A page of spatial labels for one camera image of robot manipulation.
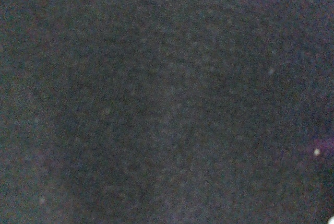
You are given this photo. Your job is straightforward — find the black tablecloth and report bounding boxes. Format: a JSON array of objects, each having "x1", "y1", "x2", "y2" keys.
[{"x1": 1, "y1": 0, "x2": 333, "y2": 223}]

